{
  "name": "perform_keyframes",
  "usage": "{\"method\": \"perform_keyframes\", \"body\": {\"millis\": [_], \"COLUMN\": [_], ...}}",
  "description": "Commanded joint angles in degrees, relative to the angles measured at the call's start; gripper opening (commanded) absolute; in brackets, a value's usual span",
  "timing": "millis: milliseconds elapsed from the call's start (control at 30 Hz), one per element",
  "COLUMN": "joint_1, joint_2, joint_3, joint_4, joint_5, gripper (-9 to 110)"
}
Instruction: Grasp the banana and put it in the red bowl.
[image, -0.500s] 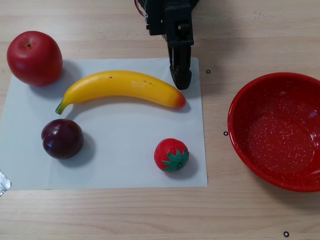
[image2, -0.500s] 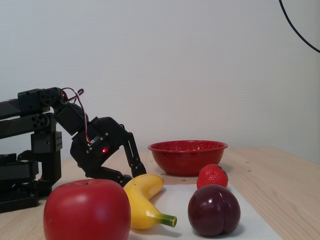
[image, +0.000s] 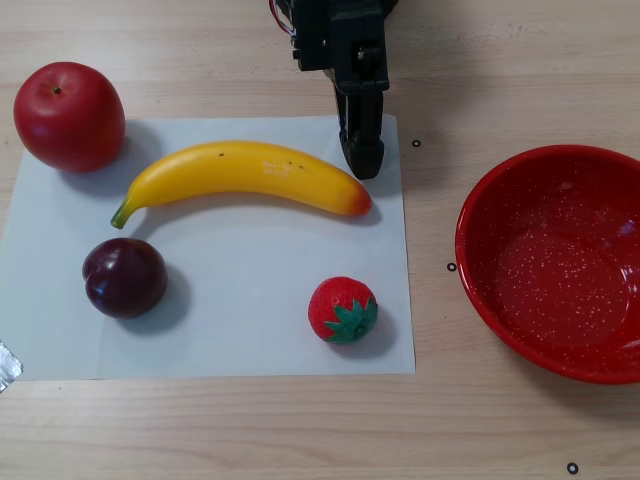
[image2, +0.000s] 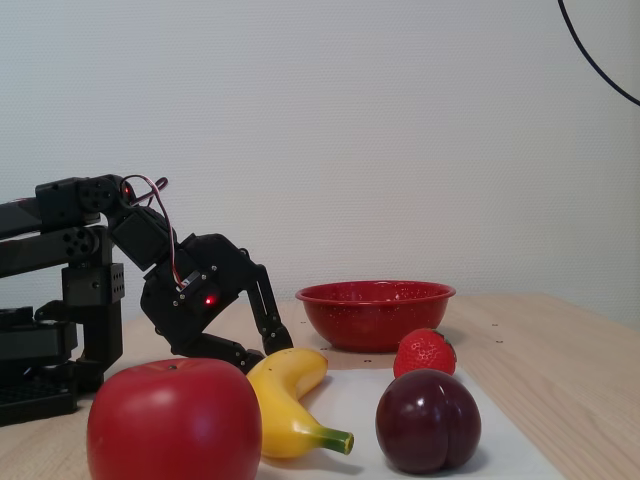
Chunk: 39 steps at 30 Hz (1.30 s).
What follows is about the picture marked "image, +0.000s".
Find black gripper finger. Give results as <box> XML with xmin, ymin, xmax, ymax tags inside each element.
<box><xmin>333</xmin><ymin>90</ymin><xmax>361</xmax><ymax>166</ymax></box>
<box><xmin>349</xmin><ymin>90</ymin><xmax>386</xmax><ymax>180</ymax></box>

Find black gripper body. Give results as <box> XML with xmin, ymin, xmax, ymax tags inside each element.
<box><xmin>292</xmin><ymin>0</ymin><xmax>400</xmax><ymax>96</ymax></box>

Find yellow plastic banana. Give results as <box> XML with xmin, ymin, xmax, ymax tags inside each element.
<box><xmin>110</xmin><ymin>140</ymin><xmax>374</xmax><ymax>231</ymax></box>

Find dark purple plastic plum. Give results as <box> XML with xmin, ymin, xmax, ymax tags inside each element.
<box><xmin>81</xmin><ymin>237</ymin><xmax>169</xmax><ymax>320</ymax></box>

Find red speckled bowl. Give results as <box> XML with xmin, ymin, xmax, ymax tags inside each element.
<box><xmin>454</xmin><ymin>144</ymin><xmax>640</xmax><ymax>386</ymax></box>

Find red plastic strawberry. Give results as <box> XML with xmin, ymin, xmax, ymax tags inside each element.
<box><xmin>307</xmin><ymin>276</ymin><xmax>380</xmax><ymax>345</ymax></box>

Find white paper sheet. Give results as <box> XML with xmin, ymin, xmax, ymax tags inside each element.
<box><xmin>0</xmin><ymin>114</ymin><xmax>417</xmax><ymax>382</ymax></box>

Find red plastic apple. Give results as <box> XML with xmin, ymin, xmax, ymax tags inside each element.
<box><xmin>13</xmin><ymin>61</ymin><xmax>127</xmax><ymax>174</ymax></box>

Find grey tape piece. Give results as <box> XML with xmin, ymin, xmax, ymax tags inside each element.
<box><xmin>0</xmin><ymin>339</ymin><xmax>24</xmax><ymax>399</ymax></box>

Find red white gripper wires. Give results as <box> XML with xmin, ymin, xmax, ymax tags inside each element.
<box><xmin>269</xmin><ymin>0</ymin><xmax>300</xmax><ymax>40</ymax></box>

